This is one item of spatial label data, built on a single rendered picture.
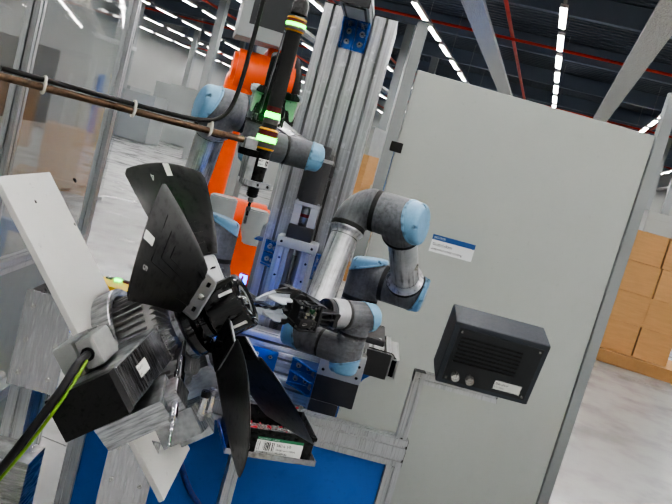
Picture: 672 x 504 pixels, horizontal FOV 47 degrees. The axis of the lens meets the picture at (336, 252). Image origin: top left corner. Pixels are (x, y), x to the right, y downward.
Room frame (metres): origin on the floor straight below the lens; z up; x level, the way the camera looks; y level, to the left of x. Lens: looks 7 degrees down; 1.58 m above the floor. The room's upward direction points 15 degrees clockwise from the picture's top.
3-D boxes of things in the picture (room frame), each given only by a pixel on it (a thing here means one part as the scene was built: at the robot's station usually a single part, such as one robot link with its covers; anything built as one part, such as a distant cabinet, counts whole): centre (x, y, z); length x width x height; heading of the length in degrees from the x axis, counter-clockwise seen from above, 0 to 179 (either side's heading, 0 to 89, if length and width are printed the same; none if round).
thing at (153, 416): (1.32, 0.27, 1.03); 0.15 x 0.10 x 0.14; 92
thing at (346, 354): (1.95, -0.08, 1.08); 0.11 x 0.08 x 0.11; 73
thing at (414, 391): (2.05, -0.31, 0.96); 0.03 x 0.03 x 0.20; 2
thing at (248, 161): (1.67, 0.22, 1.50); 0.09 x 0.07 x 0.10; 127
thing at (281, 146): (1.95, 0.25, 1.54); 0.11 x 0.08 x 0.11; 116
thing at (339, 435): (2.03, 0.12, 0.82); 0.90 x 0.04 x 0.08; 92
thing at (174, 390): (1.33, 0.21, 1.08); 0.07 x 0.04 x 0.06; 12
